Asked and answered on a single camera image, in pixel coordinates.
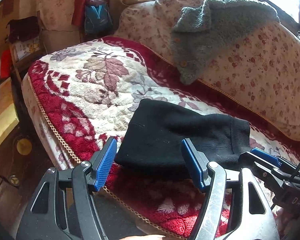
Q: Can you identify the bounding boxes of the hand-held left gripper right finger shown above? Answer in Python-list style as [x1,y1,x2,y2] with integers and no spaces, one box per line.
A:
[181,138,280,240]

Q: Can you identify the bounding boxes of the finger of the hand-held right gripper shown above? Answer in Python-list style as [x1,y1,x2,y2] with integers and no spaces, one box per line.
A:
[237,152,286,183]
[250,147,298,175]

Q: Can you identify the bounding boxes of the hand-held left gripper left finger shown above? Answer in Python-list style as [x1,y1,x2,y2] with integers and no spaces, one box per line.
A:
[16,137,118,240]

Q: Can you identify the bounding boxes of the black knit pants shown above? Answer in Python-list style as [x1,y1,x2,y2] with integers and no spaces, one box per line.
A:
[114,99,252,172]

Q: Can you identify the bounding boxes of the red and white floral blanket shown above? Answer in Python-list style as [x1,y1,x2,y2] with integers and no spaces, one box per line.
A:
[21,36,300,239]

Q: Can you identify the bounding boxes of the round gold lid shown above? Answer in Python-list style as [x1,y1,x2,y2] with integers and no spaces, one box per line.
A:
[16,139,32,155]

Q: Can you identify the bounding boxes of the floral sofa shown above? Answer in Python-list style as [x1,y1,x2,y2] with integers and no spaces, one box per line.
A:
[114,0,300,140]

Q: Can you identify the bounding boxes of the yellow cardboard box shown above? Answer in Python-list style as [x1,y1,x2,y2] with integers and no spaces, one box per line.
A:
[0,77,18,153]

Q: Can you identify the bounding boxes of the grey fleece jacket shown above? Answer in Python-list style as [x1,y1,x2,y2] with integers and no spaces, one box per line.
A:
[171,0,280,85]

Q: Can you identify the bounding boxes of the wooden shelf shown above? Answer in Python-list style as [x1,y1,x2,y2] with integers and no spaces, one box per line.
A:
[6,36,48,85]

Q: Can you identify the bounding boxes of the blue plastic bag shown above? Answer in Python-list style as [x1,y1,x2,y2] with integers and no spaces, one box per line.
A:
[84,2,113,36]

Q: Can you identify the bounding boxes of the dark red cloth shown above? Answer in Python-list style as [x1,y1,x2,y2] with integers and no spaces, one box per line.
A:
[6,16,40,43]

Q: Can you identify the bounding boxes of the red curtain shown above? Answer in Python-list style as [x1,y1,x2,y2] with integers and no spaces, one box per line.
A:
[72,0,92,27]

